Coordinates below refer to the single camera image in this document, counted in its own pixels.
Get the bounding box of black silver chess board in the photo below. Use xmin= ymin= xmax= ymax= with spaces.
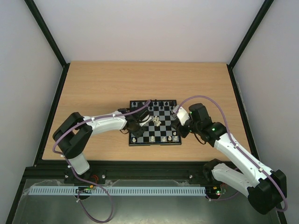
xmin=128 ymin=99 xmax=181 ymax=147

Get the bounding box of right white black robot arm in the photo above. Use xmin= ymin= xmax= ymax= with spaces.
xmin=171 ymin=103 xmax=287 ymax=215

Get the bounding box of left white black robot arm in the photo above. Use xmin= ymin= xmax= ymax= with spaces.
xmin=52 ymin=107 xmax=152 ymax=175

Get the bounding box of pile of white pieces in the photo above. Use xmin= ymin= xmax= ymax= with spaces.
xmin=152 ymin=116 xmax=162 ymax=126

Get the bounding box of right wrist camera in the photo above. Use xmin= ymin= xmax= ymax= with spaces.
xmin=172 ymin=105 xmax=190 ymax=126

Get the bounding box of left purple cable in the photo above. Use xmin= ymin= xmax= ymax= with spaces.
xmin=52 ymin=99 xmax=151 ymax=223

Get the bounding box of purple cable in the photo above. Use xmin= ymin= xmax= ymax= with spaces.
xmin=52 ymin=99 xmax=151 ymax=223
xmin=172 ymin=95 xmax=288 ymax=212

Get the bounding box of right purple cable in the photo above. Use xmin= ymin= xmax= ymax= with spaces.
xmin=172 ymin=95 xmax=288 ymax=212

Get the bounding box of white slotted cable duct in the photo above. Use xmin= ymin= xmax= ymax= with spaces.
xmin=28 ymin=186 xmax=206 ymax=196

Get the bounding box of black aluminium rail base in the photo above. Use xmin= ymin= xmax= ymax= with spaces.
xmin=23 ymin=161 xmax=222 ymax=186

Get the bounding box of right black frame post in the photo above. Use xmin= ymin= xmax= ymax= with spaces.
xmin=228 ymin=0 xmax=274 ymax=70

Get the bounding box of black frame post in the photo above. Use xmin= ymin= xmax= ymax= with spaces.
xmin=24 ymin=0 xmax=70 ymax=68
xmin=228 ymin=0 xmax=274 ymax=70

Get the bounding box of left black frame post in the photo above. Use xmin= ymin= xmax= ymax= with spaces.
xmin=24 ymin=0 xmax=70 ymax=68

